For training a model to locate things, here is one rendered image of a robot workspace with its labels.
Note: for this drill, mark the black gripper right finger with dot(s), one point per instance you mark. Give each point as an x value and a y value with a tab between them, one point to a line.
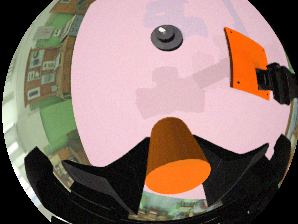
227	168

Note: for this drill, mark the orange knob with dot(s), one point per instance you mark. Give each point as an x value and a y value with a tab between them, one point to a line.
176	163

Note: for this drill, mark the dark grey round pedestal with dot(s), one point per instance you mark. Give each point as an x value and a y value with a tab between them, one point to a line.
167	38

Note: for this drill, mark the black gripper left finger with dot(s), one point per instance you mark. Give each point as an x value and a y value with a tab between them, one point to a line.
123	179

